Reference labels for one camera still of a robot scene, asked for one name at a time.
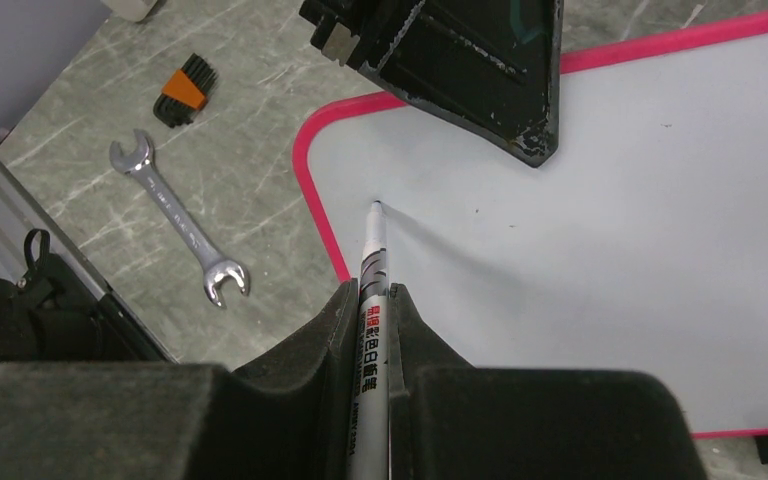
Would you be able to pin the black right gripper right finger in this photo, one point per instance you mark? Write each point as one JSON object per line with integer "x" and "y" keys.
{"x": 452, "y": 420}

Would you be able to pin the white whiteboard marker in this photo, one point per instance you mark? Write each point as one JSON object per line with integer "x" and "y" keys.
{"x": 368, "y": 448}

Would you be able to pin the pink-framed whiteboard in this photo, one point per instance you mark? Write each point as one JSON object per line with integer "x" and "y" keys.
{"x": 641, "y": 244}

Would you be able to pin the black orange hex key set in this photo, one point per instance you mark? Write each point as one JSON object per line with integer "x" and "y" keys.
{"x": 186, "y": 93}

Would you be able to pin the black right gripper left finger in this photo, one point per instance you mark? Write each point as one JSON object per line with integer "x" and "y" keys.
{"x": 283, "y": 415}

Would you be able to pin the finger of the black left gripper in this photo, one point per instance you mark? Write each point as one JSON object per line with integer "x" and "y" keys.
{"x": 490, "y": 67}

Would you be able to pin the silver open-end wrench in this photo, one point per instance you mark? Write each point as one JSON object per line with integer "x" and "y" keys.
{"x": 217, "y": 268}

